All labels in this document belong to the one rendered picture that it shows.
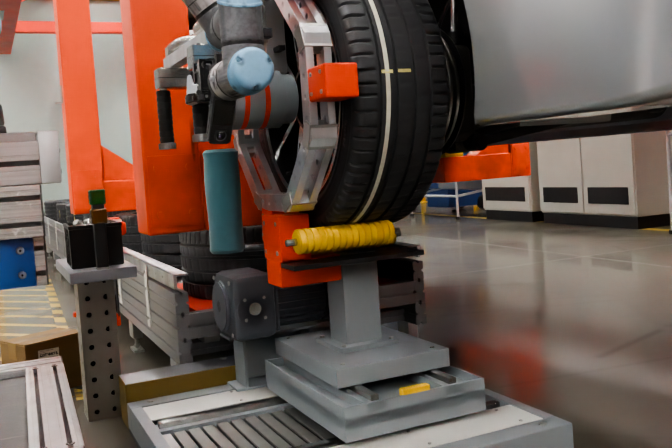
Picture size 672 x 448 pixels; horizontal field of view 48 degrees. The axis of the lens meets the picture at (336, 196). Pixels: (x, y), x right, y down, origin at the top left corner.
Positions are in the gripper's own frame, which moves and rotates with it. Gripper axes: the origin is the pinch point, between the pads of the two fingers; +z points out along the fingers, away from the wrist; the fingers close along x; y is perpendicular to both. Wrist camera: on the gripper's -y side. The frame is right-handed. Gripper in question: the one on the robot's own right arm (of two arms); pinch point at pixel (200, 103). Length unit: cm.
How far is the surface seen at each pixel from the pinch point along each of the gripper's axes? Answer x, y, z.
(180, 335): -7, -62, 66
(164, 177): -4, -15, 55
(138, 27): 0, 26, 56
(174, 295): -6, -50, 66
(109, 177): -19, -13, 250
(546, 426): -65, -75, -27
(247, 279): -19, -43, 35
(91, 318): 17, -54, 69
